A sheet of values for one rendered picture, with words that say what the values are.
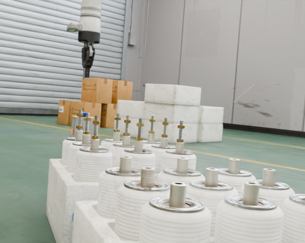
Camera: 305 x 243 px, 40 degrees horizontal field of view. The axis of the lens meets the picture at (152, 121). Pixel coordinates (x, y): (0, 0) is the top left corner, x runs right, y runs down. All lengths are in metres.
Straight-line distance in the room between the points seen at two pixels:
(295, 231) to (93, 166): 0.54
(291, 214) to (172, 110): 3.28
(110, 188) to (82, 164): 0.30
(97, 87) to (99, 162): 4.05
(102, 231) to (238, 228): 0.22
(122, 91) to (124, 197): 4.74
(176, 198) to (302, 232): 0.21
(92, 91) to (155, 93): 1.29
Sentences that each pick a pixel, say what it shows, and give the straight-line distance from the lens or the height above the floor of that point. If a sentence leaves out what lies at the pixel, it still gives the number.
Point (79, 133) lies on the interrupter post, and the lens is 1.31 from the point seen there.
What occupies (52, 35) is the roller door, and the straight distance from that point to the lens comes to 7.14.
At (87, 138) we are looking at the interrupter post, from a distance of 1.20.
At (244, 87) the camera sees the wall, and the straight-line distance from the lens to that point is 6.93.
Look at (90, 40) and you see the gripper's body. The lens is 1.47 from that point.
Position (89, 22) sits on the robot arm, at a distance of 1.48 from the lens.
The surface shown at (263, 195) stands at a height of 0.24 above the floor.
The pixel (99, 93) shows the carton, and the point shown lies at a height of 0.41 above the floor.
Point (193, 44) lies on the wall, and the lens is 7.63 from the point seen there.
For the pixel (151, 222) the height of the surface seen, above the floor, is 0.23.
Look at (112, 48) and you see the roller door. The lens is 7.86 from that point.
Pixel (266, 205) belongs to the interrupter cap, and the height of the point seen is 0.25.
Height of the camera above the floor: 0.39
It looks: 3 degrees down
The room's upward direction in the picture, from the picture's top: 4 degrees clockwise
